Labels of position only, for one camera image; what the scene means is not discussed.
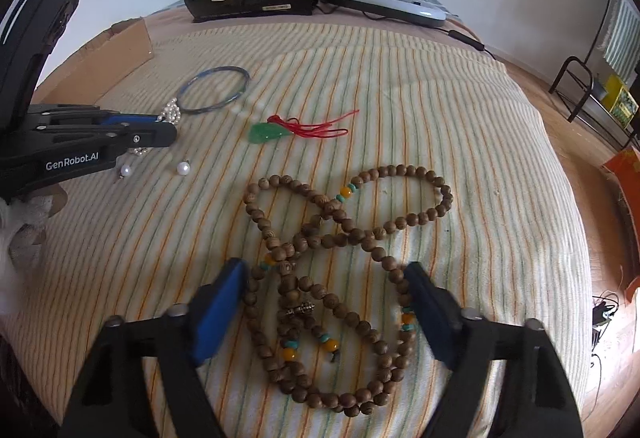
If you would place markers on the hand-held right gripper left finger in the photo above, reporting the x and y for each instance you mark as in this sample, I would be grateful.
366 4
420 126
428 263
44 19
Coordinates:
220 313

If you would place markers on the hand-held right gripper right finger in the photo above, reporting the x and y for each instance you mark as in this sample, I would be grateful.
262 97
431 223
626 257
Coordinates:
430 313

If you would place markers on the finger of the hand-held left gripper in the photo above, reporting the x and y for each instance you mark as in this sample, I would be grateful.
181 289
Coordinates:
120 119
140 137

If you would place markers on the white pearl earring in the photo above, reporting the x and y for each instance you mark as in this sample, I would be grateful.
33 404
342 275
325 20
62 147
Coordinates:
183 168
125 172

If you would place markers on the cardboard box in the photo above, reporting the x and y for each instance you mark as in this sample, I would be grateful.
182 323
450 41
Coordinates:
125 43

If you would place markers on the blue bangle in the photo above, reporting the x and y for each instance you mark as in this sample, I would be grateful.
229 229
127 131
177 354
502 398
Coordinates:
230 67

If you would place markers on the person's left hand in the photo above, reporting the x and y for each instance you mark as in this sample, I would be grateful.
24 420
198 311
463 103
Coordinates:
10 238

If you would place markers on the striped blanket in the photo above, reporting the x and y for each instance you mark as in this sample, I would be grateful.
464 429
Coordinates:
400 118

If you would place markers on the brown bed sheet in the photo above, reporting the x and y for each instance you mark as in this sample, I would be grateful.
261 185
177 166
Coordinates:
300 21

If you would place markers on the red box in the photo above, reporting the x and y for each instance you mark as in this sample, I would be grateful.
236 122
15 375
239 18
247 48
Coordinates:
625 173

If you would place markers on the white flat device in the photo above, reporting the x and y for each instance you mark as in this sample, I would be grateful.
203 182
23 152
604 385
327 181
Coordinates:
380 1

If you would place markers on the low black metal rack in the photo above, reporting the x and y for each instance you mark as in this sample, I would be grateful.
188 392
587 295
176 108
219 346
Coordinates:
575 68

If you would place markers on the yellow green box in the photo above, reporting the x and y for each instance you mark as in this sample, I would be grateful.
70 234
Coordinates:
622 103

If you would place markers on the striped hanging towel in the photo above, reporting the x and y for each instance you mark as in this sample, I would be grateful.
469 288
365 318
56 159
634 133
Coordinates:
625 33

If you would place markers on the tall black drying rack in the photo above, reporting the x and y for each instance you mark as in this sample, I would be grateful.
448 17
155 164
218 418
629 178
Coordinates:
606 13

